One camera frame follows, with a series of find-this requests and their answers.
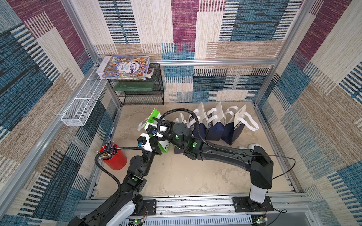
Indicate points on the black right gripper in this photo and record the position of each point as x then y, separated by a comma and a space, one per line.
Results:
167, 127

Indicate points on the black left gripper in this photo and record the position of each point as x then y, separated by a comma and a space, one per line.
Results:
153, 148

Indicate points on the green white takeout bag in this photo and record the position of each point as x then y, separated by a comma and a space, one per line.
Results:
163, 144

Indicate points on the navy white takeout bag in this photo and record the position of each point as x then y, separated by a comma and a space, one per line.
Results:
199, 129
215, 123
182, 136
236, 120

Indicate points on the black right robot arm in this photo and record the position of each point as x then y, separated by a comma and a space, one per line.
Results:
253, 159

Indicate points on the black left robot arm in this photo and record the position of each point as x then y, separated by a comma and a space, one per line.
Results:
124, 201

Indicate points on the red pencil cup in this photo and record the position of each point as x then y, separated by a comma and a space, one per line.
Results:
115, 159

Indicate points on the green folder on shelf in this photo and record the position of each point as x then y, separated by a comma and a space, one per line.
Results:
134, 86

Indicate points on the colourful picture book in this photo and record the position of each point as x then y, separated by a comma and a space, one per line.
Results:
125, 68

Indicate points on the white round clock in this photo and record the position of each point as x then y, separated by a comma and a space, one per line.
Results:
251, 146

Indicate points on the black wire mesh shelf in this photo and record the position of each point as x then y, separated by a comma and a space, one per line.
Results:
141, 92

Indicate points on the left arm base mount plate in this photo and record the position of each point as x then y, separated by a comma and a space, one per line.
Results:
145, 207

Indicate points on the white wire mesh basket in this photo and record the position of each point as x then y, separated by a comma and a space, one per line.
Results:
83, 104

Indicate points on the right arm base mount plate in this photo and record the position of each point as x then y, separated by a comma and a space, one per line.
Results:
245, 204

